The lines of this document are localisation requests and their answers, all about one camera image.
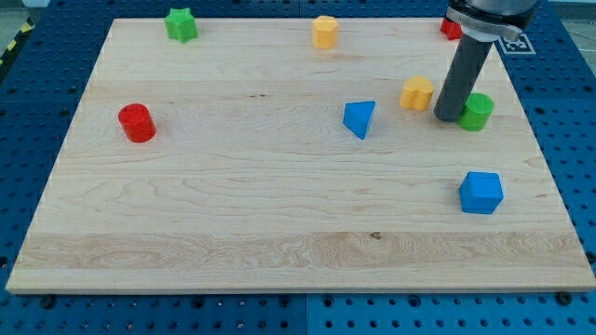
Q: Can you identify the blue triangle block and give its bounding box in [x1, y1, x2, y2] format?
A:
[343, 100, 376, 140]

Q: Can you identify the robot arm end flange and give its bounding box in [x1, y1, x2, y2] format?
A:
[446, 0, 538, 42]

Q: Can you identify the wooden board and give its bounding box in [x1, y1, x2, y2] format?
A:
[7, 19, 595, 294]

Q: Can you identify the yellow hexagon block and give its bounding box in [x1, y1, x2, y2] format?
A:
[312, 16, 339, 49]

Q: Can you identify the yellow heart block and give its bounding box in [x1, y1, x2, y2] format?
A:
[399, 75, 434, 111]

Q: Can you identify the red cylinder block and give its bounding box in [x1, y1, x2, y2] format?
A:
[117, 103, 156, 143]

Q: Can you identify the blue cube block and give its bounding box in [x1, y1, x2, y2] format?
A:
[459, 171, 504, 215]

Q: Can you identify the green star block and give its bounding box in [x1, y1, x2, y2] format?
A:
[164, 7, 198, 44]

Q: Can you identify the green cylinder block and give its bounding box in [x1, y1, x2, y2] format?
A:
[457, 92, 494, 131]

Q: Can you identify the red star block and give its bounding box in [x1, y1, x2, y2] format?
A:
[440, 17, 463, 40]

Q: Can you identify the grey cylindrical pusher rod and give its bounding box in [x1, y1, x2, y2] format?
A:
[434, 34, 493, 122]

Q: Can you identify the fiducial marker tag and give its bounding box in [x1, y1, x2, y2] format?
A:
[497, 33, 535, 55]

